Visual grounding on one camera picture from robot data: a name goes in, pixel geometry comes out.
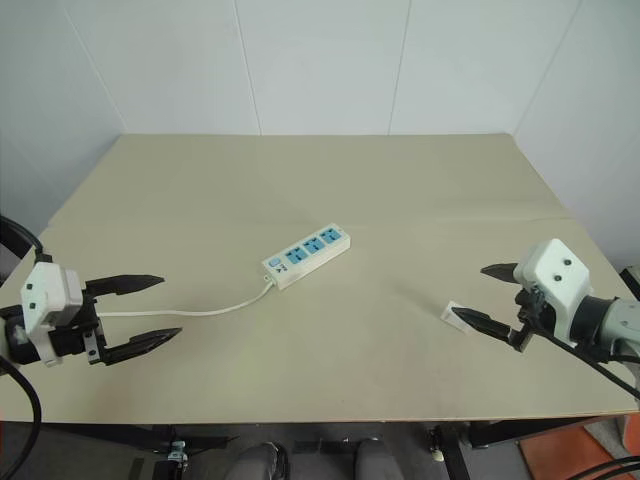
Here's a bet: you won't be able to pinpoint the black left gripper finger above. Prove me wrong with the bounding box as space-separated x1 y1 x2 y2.
83 273 166 302
99 327 184 367

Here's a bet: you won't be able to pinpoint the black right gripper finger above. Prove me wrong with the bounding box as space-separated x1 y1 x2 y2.
480 261 522 288
450 308 532 354

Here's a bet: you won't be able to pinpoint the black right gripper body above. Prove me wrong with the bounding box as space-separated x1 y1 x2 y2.
514 287 559 346

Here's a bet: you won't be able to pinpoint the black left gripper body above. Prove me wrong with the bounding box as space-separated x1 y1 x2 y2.
48 282 109 369

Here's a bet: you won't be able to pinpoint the white plug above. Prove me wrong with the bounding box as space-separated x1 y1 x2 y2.
441 299 474 334

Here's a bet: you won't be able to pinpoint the white power strip blue sockets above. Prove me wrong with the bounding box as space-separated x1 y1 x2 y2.
261 224 353 291

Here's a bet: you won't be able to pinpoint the orange floor mat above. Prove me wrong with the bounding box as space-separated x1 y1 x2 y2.
517 422 640 480

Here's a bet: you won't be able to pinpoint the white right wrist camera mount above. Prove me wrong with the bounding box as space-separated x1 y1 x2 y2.
514 238 594 349

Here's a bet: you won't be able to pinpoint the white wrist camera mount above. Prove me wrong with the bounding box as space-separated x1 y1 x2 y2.
19 261 84 369
514 238 594 349

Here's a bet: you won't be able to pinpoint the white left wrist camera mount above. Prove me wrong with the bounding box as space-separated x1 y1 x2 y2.
19 261 84 369

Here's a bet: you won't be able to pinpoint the white power strip cord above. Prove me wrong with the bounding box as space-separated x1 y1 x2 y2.
96 278 277 319

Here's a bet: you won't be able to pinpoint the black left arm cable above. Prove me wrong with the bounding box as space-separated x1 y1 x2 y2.
0 213 54 480

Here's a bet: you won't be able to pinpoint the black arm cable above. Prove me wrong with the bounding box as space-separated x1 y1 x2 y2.
0 213 54 480
527 322 640 402

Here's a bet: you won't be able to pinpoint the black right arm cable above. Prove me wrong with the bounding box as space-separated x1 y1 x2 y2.
527 322 640 402

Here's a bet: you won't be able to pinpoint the black metal table frame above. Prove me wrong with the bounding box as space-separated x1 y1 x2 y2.
124 418 604 480

